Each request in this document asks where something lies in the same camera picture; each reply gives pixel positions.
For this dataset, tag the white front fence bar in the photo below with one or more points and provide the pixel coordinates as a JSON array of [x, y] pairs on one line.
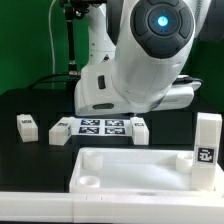
[[114, 209]]

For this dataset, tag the black camera stand pole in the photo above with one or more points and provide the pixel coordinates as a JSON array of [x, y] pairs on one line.
[[73, 9]]

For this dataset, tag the white desk top tray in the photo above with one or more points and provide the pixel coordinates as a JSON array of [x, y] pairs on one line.
[[144, 171]]

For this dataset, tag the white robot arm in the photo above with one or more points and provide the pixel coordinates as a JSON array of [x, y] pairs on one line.
[[154, 40]]

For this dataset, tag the fiducial marker sheet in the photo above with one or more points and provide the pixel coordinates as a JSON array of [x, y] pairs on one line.
[[101, 127]]

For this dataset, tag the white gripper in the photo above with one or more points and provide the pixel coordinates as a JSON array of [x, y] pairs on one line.
[[138, 88]]

